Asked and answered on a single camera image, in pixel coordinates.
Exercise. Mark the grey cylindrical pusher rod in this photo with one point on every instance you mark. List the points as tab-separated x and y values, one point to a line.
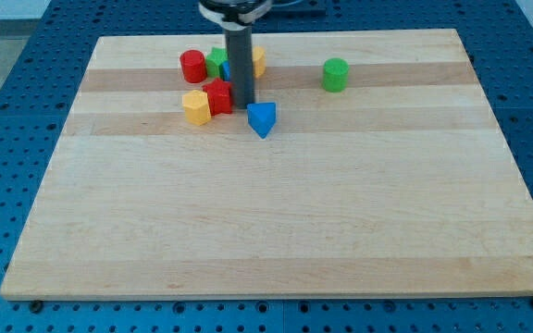
241	66

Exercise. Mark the green star block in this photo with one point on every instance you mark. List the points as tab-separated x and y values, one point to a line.
214	61

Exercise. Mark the red star block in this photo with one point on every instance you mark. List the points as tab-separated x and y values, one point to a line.
219	97

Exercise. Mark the yellow block behind rod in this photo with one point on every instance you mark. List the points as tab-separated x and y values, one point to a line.
259	61

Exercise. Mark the blue cube block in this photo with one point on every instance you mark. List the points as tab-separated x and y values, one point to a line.
225	71

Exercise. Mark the red cylinder block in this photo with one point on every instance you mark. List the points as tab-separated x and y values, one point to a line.
193	66

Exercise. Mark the yellow hexagon block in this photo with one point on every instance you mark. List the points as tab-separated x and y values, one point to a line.
196	107

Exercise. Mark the blue triangle block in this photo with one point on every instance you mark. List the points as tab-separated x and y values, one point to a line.
262	117

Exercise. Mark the green cylinder block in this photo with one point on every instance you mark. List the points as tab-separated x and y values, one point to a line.
335	75

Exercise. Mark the wooden board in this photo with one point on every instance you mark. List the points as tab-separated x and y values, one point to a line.
400	186

